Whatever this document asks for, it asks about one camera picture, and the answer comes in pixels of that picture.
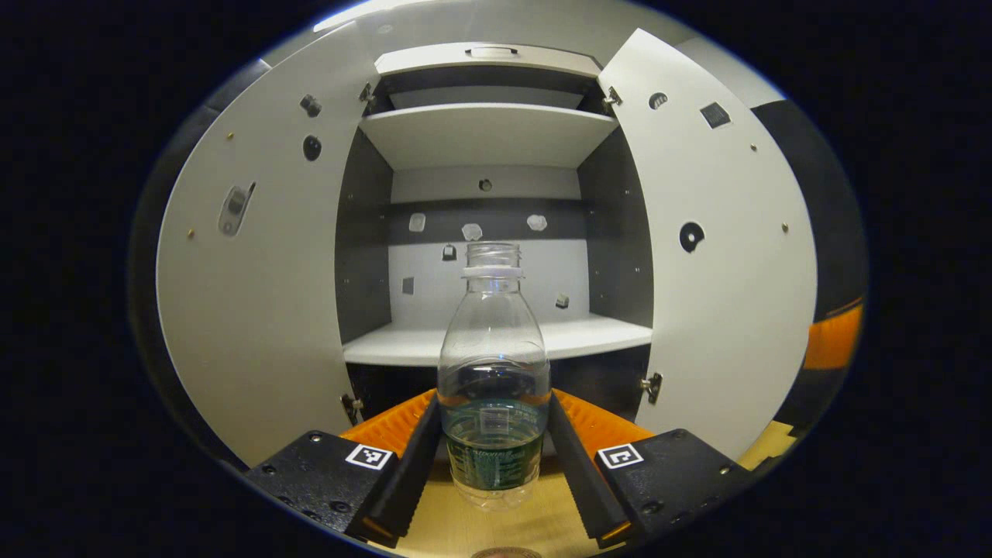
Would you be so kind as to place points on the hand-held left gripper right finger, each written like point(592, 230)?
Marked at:
point(577, 473)

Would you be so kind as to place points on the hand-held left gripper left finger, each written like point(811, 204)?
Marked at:
point(415, 465)

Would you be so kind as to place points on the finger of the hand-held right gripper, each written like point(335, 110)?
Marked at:
point(837, 341)

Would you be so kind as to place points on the round brown coaster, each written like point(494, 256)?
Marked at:
point(508, 553)

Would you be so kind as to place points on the clear plastic bottle green label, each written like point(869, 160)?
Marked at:
point(494, 349)

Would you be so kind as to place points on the metal door hinge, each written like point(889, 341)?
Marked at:
point(652, 387)
point(351, 404)
point(367, 94)
point(612, 96)

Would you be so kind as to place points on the white cabinet shelf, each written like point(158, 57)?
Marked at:
point(604, 337)
point(488, 136)

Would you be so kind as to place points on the white grey cabinet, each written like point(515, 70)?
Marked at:
point(612, 232)

